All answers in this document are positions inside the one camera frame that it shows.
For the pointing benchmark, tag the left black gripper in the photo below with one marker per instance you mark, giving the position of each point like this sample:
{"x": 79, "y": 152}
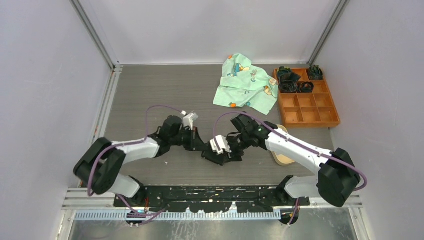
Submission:
{"x": 196, "y": 143}

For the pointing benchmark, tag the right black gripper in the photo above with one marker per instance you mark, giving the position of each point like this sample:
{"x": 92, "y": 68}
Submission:
{"x": 235, "y": 156}

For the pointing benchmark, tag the beige oval tray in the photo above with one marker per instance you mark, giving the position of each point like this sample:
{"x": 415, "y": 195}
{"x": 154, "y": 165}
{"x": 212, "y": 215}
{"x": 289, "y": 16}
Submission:
{"x": 282, "y": 160}

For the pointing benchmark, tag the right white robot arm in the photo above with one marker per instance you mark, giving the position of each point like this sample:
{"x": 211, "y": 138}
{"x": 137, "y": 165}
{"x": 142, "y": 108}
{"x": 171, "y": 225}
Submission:
{"x": 334, "y": 178}

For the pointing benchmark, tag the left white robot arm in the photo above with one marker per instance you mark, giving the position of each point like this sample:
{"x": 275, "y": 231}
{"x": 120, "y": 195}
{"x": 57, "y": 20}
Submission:
{"x": 100, "y": 166}

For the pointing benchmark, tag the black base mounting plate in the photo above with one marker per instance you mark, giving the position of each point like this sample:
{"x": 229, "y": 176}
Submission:
{"x": 209, "y": 198}

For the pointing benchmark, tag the green cartoon print cloth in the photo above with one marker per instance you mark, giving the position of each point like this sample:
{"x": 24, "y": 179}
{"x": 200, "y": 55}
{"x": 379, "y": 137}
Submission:
{"x": 243, "y": 84}

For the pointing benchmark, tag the orange compartment tray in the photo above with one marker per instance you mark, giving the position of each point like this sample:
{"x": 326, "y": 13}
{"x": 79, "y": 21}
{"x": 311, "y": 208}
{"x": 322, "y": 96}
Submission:
{"x": 314, "y": 109}

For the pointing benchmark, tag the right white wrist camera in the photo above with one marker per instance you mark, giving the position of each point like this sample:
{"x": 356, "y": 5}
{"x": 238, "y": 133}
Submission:
{"x": 219, "y": 145}

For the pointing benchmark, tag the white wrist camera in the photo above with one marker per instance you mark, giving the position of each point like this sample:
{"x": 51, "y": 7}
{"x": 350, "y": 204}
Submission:
{"x": 188, "y": 119}
{"x": 219, "y": 145}

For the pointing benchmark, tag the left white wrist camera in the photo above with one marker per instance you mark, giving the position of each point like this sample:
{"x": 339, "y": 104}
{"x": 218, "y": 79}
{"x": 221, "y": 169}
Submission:
{"x": 188, "y": 119}

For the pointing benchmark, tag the aluminium cable duct rail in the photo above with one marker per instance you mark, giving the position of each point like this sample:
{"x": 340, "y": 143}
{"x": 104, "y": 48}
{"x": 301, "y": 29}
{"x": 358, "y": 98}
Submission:
{"x": 125, "y": 214}

